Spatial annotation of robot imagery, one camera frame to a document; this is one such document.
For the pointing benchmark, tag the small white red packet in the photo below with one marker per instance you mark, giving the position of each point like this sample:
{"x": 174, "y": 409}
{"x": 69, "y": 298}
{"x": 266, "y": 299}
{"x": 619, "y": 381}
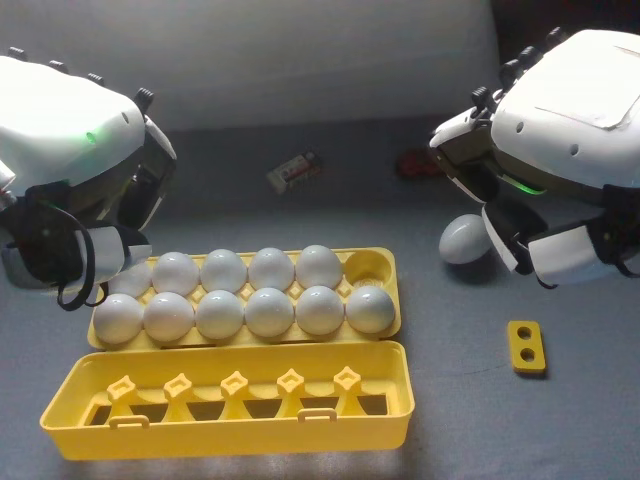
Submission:
{"x": 292, "y": 172}

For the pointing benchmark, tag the yellow plastic egg carton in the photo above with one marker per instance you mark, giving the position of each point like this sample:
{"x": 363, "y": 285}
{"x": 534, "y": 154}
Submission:
{"x": 225, "y": 425}

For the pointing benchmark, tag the white plastic egg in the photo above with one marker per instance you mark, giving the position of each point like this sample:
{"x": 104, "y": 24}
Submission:
{"x": 320, "y": 310}
{"x": 270, "y": 312}
{"x": 319, "y": 265}
{"x": 169, "y": 316}
{"x": 132, "y": 282}
{"x": 220, "y": 315}
{"x": 224, "y": 270}
{"x": 117, "y": 320}
{"x": 370, "y": 308}
{"x": 462, "y": 240}
{"x": 175, "y": 272}
{"x": 271, "y": 267}

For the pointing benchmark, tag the small red black object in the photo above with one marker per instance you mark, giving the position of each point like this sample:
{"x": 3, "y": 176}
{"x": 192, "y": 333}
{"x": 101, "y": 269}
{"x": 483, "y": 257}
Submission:
{"x": 415, "y": 162}

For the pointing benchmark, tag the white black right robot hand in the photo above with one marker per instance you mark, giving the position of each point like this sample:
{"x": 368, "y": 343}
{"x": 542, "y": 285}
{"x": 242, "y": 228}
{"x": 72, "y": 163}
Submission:
{"x": 565, "y": 115}

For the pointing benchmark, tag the yellow block with two holes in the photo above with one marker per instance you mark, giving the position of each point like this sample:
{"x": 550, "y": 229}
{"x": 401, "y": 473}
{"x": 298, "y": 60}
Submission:
{"x": 535, "y": 345}

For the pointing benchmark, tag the grey table cloth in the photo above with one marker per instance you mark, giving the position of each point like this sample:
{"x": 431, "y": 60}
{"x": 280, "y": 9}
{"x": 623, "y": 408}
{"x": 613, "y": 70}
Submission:
{"x": 475, "y": 425}

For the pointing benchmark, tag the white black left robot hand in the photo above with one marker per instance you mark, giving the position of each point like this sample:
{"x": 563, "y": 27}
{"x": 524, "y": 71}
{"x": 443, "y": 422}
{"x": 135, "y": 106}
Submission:
{"x": 60, "y": 130}

